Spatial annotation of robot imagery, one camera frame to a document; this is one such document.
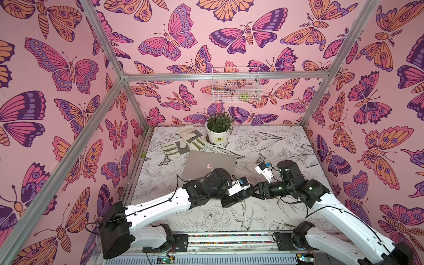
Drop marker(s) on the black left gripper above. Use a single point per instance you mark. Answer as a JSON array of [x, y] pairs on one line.
[[231, 201]]

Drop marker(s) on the aluminium frame struts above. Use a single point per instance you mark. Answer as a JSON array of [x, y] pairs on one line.
[[27, 94]]

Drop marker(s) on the silver laptop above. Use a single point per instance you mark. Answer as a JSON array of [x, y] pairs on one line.
[[200, 163]]

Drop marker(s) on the white green striped work glove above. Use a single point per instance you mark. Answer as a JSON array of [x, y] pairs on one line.
[[175, 148]]

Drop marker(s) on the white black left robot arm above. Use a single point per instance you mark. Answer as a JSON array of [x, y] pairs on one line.
[[122, 227]]

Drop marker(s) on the green ball in basket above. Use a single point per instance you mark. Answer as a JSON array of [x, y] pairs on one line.
[[244, 97]]

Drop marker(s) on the white wire wall basket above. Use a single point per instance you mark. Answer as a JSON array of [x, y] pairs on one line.
[[227, 86]]

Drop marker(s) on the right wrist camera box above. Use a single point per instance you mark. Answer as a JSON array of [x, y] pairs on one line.
[[263, 169]]

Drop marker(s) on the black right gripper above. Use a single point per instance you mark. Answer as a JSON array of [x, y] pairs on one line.
[[262, 190]]

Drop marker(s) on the white grey work glove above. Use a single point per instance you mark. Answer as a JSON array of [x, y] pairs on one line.
[[193, 138]]

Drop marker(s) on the green plant in white pot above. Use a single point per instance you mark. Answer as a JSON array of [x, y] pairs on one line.
[[218, 128]]

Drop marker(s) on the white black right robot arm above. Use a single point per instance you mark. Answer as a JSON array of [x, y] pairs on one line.
[[365, 247]]

